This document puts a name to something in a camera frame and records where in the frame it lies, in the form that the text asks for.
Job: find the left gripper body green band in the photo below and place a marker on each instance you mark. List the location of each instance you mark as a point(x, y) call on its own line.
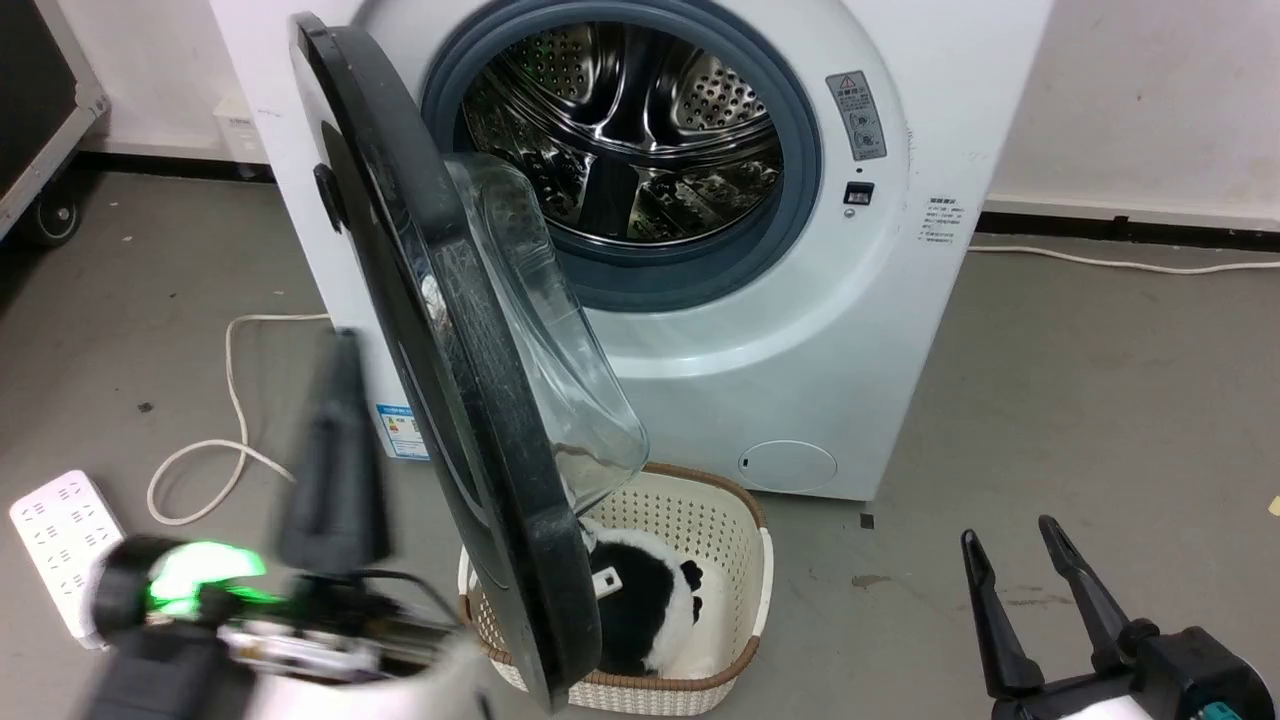
point(200, 585)

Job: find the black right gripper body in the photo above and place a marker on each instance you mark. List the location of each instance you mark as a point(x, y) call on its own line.
point(1190, 670)

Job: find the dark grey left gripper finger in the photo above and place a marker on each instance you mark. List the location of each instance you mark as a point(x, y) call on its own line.
point(335, 470)

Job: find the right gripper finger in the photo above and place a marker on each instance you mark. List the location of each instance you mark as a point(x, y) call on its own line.
point(995, 620)
point(1090, 590)

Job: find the black round glass washer door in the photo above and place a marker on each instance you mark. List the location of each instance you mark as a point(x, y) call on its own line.
point(440, 330)

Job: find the white front-load washing machine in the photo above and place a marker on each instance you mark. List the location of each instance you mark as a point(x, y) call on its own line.
point(900, 300)

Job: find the black door latch socket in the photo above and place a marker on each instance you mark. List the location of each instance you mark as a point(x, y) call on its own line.
point(858, 193)

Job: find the grey rubber door gasket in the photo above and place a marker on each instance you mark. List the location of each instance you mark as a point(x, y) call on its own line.
point(800, 190)

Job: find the blue white energy label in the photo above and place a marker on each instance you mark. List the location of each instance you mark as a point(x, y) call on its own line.
point(402, 432)

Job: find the white power strip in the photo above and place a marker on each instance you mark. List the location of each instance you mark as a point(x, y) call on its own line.
point(60, 530)

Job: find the round white filter cover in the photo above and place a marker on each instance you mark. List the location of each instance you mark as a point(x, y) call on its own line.
point(788, 466)

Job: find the cream perforated laundry basket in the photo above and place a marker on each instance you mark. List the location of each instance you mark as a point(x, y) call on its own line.
point(735, 560)

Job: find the black white panda plush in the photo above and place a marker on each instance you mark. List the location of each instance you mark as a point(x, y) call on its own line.
point(640, 610)

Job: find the white text label sticker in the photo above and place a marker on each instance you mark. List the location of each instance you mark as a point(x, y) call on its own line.
point(942, 221)

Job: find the shiny steel washer drum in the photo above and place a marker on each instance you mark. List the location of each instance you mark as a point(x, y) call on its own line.
point(640, 120)

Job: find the black wheeled flight case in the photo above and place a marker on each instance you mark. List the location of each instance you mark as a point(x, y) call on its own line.
point(30, 90)

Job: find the grey warning sticker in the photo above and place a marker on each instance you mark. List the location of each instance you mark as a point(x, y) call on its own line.
point(857, 115)

